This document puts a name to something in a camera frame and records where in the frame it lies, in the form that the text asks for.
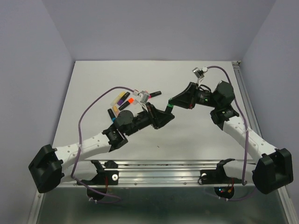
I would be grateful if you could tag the black highlighter purple cap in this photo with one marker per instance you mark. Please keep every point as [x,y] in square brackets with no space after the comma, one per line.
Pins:
[123,98]

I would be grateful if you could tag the black highlighter pink cap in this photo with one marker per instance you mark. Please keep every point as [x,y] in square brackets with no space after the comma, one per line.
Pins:
[155,94]

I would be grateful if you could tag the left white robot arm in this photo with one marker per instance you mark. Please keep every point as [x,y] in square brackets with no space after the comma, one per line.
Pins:
[49,165]

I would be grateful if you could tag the aluminium front rail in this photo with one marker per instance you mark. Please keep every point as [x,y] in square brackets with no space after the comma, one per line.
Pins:
[153,173]

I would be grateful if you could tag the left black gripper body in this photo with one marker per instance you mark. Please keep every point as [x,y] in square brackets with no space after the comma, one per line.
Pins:
[142,121]

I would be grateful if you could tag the yellow translucent highlighter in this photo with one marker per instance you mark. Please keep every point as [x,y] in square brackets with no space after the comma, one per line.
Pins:
[116,100]

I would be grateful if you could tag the green highlighter cap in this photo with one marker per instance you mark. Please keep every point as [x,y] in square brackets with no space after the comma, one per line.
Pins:
[169,104]

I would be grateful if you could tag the aluminium right rail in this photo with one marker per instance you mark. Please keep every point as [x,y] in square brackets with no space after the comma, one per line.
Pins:
[246,99]

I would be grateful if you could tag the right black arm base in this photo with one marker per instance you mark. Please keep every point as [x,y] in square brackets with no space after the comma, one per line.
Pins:
[219,176]

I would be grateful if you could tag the black highlighter orange cap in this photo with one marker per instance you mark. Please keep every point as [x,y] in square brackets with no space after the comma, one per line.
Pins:
[126,104]

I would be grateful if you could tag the black highlighter green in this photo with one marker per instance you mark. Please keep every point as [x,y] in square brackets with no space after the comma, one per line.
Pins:
[169,109]

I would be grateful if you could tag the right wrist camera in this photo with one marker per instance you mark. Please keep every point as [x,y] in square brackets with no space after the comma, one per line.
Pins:
[200,74]

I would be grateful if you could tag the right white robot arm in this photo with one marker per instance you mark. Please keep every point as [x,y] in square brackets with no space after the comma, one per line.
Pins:
[272,167]

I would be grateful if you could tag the aluminium rail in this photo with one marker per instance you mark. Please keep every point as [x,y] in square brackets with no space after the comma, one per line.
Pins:
[246,99]
[153,173]

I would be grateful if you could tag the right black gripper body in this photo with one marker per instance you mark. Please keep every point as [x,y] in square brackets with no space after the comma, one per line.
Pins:
[205,98]

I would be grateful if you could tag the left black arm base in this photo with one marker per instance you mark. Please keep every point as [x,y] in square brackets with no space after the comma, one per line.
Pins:
[97,185]

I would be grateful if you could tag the black highlighter blue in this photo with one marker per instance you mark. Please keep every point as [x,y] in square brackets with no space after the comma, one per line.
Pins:
[111,114]

